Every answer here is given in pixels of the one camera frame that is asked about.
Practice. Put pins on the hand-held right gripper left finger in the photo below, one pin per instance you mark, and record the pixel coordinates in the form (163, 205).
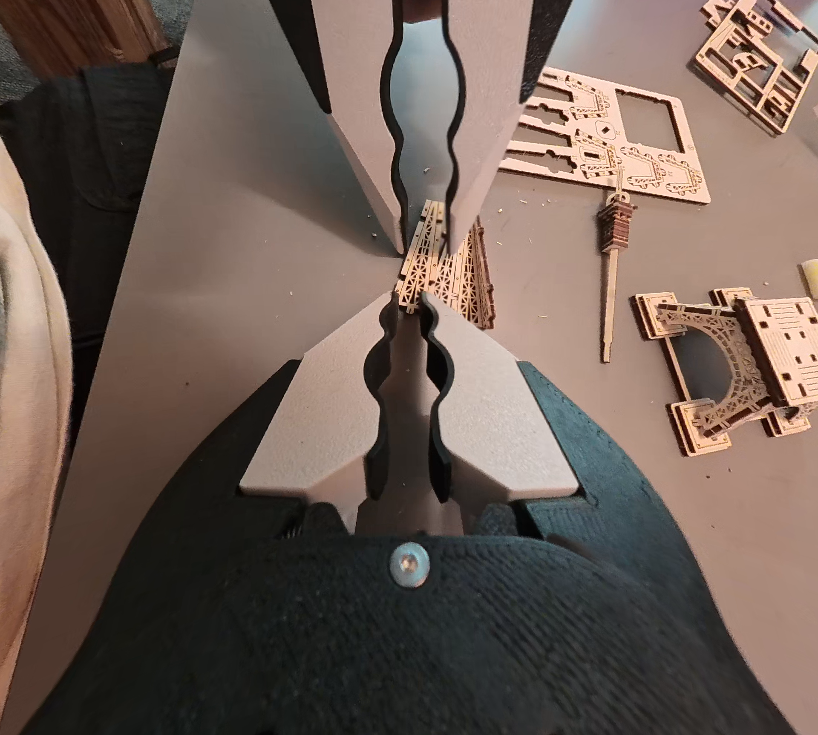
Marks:
(313, 428)

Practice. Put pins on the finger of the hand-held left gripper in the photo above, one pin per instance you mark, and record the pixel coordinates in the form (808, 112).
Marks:
(351, 45)
(498, 45)

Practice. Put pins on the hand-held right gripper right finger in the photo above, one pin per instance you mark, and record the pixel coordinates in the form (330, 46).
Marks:
(505, 428)

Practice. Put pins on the wooden lattice tower section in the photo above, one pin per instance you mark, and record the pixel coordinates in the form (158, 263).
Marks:
(473, 287)

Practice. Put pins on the narrow wooden lattice panel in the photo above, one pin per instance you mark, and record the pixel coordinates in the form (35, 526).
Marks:
(422, 275)

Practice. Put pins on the grey desk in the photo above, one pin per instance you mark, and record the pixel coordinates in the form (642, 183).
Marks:
(255, 300)

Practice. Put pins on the wooden punch-out parts sheet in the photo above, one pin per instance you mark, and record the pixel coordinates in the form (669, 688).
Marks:
(639, 179)

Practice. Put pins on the wooden cabinet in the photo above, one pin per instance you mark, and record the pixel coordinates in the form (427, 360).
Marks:
(83, 13)

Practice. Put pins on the wooden tower spire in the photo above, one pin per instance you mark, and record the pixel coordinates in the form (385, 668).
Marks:
(617, 223)

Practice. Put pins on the black pants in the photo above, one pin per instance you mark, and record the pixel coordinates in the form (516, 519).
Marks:
(83, 172)

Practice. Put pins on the cream printed shirt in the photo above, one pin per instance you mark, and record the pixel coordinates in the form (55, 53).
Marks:
(32, 364)

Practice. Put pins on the wooden tower base model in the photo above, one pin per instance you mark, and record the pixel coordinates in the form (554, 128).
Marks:
(779, 332)

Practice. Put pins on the small cream wax block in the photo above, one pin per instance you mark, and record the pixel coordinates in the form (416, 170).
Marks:
(810, 276)

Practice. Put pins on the emptied wooden parts frame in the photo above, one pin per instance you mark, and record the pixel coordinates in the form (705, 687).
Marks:
(725, 45)

